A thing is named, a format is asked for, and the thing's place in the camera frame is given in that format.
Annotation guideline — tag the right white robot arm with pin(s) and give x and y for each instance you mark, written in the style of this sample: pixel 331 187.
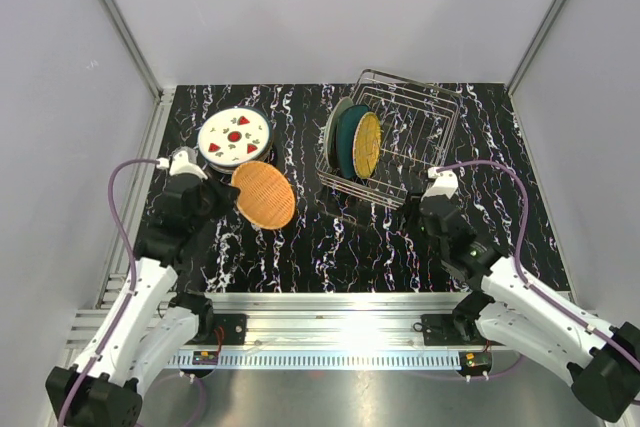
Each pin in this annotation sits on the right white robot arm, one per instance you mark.
pixel 508 305

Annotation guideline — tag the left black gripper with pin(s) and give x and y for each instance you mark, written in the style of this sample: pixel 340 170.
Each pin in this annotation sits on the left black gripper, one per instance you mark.
pixel 226 194

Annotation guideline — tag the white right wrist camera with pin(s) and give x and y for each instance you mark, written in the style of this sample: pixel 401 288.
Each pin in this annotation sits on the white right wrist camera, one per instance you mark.
pixel 443 183

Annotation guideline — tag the white slotted cable duct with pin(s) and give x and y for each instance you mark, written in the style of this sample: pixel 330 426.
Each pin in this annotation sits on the white slotted cable duct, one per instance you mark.
pixel 432 360

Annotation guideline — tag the small circuit board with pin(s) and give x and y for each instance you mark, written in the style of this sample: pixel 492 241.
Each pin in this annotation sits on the small circuit board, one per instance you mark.
pixel 207 358
pixel 481 361

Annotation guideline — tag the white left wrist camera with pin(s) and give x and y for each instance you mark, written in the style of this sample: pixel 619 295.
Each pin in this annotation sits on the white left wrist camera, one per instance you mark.
pixel 182 161

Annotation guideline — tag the teal square plate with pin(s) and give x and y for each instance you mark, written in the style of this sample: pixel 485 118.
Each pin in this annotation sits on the teal square plate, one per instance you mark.
pixel 344 139

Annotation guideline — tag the yellow woven pattern plate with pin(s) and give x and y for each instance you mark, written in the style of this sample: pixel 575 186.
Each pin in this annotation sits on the yellow woven pattern plate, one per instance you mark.
pixel 366 145

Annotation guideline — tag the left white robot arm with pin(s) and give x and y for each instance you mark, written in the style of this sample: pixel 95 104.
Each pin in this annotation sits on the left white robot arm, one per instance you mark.
pixel 107 382

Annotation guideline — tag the right aluminium frame post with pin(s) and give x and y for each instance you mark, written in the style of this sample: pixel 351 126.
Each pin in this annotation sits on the right aluminium frame post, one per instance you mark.
pixel 543 30

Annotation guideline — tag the aluminium mounting rail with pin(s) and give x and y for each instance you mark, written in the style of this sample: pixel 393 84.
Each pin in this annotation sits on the aluminium mounting rail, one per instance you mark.
pixel 324 320

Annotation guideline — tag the orange woven basket plate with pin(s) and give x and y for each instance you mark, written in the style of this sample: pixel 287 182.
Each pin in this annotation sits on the orange woven basket plate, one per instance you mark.
pixel 266 197

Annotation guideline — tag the right small circuit board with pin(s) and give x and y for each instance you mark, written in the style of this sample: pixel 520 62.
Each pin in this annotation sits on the right small circuit board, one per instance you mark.
pixel 481 361

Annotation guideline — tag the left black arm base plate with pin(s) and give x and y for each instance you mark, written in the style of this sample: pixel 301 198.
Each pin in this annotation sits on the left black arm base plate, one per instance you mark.
pixel 229 328

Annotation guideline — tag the mint green flower plate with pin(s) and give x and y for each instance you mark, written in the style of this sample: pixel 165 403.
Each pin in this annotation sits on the mint green flower plate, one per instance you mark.
pixel 330 130

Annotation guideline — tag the left aluminium frame post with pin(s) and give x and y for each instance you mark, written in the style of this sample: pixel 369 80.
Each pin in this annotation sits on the left aluminium frame post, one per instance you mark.
pixel 135 53

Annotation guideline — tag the aluminium frame post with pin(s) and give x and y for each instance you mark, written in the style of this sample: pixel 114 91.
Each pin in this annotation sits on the aluminium frame post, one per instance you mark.
pixel 135 53
pixel 543 30

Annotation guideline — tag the left small circuit board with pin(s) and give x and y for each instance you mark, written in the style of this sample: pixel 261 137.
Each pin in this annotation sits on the left small circuit board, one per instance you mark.
pixel 207 358

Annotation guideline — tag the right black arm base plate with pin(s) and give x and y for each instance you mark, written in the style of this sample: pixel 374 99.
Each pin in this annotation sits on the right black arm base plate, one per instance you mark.
pixel 439 330

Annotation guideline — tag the white watermelon pattern plate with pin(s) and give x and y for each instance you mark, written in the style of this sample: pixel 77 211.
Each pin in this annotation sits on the white watermelon pattern plate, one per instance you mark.
pixel 234 136

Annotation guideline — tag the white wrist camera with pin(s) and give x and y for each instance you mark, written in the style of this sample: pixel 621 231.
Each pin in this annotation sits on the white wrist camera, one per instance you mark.
pixel 443 183
pixel 182 161

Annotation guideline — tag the metal wire dish rack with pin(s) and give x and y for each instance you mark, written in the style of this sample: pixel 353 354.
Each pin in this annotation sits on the metal wire dish rack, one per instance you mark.
pixel 418 122

